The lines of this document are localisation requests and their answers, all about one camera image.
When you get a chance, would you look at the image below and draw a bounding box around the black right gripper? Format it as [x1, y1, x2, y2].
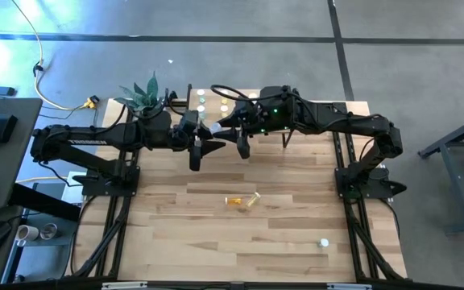
[214, 100, 265, 160]

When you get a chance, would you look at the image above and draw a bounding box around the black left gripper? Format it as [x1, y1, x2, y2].
[174, 110, 227, 172]

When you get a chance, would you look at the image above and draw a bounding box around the black aluminium rig frame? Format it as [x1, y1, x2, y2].
[64, 83, 408, 290]

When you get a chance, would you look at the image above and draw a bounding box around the silver frame bracket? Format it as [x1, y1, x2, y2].
[326, 283, 373, 290]
[101, 281, 148, 290]

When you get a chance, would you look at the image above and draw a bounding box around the green plant in white pot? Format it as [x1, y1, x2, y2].
[113, 71, 168, 118]

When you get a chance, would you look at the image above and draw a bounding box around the black desk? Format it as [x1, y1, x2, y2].
[0, 97, 82, 288]

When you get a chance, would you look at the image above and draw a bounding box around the yellow extension cable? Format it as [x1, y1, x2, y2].
[15, 175, 72, 184]
[11, 0, 100, 112]

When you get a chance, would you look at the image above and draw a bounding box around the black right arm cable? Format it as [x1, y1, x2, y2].
[209, 83, 266, 104]

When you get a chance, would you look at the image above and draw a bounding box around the blue-grey metal cart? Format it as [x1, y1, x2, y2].
[416, 109, 464, 237]

